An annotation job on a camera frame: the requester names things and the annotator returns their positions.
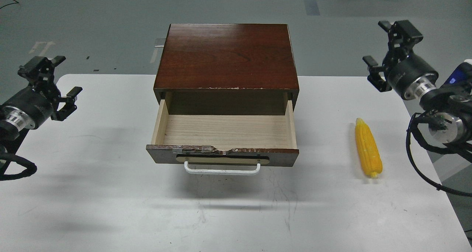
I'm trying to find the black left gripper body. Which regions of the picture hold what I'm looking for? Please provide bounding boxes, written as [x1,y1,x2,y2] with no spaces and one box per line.
[1,86,61,130]

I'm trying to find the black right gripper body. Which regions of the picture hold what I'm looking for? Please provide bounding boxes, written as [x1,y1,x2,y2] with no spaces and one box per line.
[387,55,438,100]

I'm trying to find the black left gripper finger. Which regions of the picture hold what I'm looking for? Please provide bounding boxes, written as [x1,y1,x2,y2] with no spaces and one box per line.
[52,87,83,121]
[17,56,66,87]

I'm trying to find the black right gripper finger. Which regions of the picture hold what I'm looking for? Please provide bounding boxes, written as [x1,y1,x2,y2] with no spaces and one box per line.
[378,20,424,61]
[362,56,392,92]

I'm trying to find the yellow corn cob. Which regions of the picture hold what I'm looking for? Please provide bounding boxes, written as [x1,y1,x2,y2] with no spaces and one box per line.
[355,118,383,179]

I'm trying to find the wooden drawer with white handle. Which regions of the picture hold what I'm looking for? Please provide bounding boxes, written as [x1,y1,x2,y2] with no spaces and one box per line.
[146,100,300,175]

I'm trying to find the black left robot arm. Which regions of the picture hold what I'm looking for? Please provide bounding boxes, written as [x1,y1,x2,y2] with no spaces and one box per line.
[0,56,82,181]

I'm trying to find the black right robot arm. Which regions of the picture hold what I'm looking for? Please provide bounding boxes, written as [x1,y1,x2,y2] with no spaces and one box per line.
[362,20,472,197]

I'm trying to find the dark wooden cabinet box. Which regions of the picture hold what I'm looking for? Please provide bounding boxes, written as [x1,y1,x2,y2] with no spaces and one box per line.
[153,23,299,115]

